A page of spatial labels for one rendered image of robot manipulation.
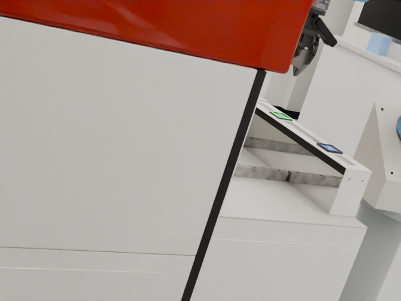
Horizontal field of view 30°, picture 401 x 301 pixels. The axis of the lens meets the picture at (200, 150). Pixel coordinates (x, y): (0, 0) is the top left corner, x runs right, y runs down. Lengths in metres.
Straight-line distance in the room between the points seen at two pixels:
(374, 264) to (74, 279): 1.24
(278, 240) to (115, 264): 0.58
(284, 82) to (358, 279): 4.60
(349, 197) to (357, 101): 3.85
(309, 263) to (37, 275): 0.84
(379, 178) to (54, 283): 1.16
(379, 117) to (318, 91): 3.93
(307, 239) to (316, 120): 4.30
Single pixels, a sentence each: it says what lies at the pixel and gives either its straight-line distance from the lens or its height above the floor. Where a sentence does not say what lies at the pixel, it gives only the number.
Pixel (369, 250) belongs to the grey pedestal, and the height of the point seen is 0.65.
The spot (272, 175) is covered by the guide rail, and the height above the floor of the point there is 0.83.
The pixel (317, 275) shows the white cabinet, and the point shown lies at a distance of 2.05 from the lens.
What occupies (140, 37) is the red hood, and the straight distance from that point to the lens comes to 1.29.
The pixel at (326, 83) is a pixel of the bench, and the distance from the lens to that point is 6.21.
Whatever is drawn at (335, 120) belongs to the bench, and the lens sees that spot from 6.06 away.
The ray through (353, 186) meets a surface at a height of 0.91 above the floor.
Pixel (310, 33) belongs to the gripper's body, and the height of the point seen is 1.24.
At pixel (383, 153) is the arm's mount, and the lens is 2.29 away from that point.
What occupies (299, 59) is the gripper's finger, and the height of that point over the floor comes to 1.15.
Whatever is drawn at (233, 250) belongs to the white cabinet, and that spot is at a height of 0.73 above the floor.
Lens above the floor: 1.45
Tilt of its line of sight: 16 degrees down
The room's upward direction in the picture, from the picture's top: 18 degrees clockwise
